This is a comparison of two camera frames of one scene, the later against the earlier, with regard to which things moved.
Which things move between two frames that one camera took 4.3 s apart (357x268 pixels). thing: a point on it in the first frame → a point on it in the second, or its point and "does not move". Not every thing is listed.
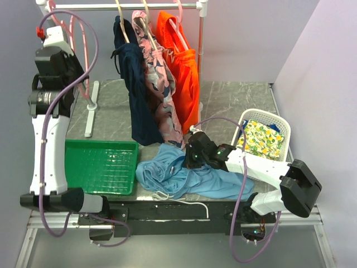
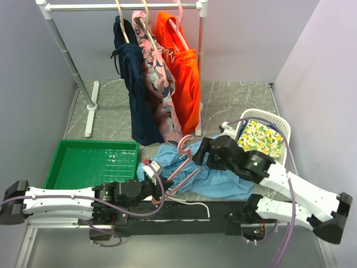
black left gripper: [72, 59] → [157, 188]
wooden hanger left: [122, 23] does not move
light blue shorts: [167, 172] does not move
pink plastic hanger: [85, 90] → [181, 147]
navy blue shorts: [129, 55] does not move
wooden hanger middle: [146, 24] does not move
